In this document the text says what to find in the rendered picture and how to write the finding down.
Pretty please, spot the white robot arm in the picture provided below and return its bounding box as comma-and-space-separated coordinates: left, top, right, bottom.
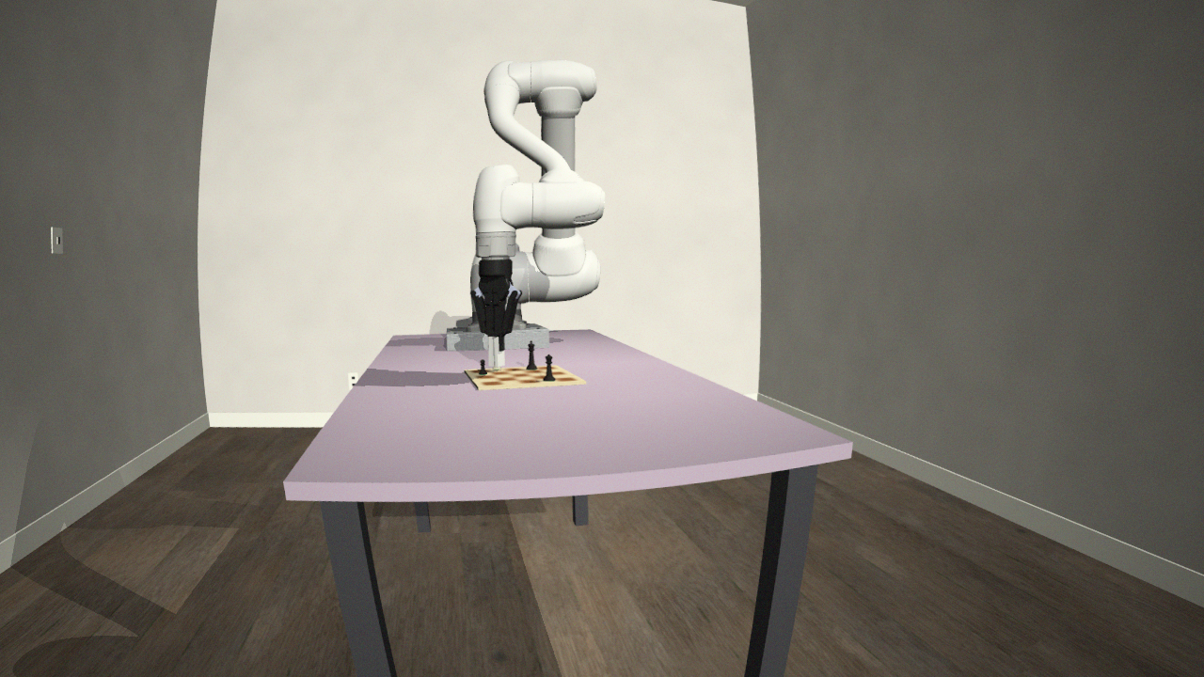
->
470, 60, 604, 329

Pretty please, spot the chessboard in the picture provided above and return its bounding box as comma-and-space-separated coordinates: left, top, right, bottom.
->
465, 365, 586, 390

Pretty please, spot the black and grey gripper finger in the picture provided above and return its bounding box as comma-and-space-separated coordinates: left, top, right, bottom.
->
492, 285, 523, 367
470, 285, 495, 367

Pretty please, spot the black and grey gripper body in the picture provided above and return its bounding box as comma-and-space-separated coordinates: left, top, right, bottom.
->
479, 260, 513, 301

